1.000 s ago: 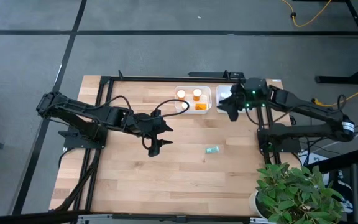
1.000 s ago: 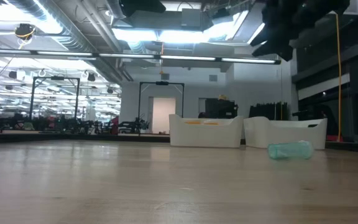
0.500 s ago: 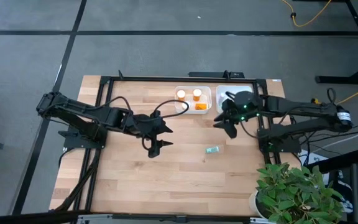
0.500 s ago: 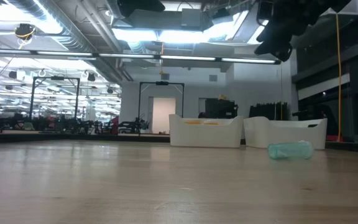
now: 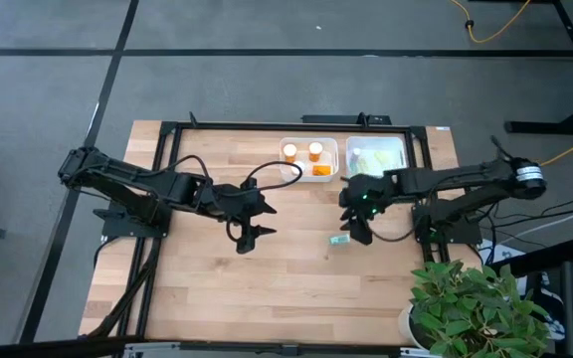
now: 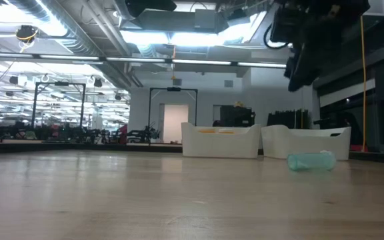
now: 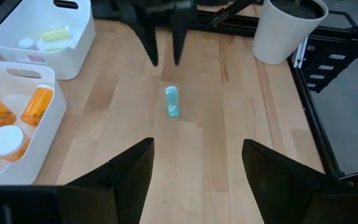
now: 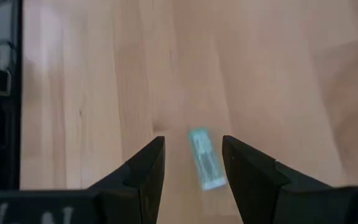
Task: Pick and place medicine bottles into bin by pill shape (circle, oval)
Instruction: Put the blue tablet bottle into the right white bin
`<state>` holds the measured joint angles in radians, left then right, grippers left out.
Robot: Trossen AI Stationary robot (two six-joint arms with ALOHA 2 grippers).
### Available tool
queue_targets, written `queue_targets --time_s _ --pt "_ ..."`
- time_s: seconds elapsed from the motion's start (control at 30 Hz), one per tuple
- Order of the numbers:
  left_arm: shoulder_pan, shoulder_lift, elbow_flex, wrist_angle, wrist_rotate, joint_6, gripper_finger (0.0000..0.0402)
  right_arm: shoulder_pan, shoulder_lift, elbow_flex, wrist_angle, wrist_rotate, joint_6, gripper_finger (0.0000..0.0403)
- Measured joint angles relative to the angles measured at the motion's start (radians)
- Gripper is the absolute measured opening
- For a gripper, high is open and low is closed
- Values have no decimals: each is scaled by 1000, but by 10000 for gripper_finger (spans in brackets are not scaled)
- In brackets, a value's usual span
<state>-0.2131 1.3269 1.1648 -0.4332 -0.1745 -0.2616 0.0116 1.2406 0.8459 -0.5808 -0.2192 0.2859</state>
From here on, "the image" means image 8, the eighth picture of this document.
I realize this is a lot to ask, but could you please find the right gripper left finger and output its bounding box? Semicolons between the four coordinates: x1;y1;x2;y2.
87;136;167;224

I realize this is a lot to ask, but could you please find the black aluminium rig frame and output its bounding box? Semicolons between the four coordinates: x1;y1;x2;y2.
10;0;24;190

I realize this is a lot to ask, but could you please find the small teal packet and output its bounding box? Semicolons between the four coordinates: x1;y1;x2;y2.
186;126;229;191

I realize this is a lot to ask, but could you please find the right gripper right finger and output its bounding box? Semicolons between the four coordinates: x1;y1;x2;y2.
222;134;335;224

